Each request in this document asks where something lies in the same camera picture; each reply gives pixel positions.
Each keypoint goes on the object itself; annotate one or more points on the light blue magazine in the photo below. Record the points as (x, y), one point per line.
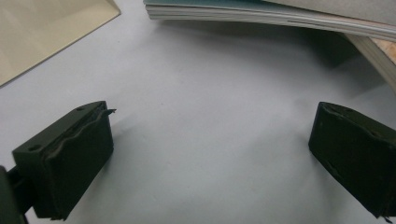
(193, 11)

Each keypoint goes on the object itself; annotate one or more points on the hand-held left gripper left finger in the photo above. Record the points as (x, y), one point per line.
(71, 155)

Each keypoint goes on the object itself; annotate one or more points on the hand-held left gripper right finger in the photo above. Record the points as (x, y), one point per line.
(358, 155)

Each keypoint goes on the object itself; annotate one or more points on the dark grey magazine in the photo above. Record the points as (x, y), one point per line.
(342, 9)

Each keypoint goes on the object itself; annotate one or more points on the beige metal bookend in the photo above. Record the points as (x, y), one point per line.
(46, 31)

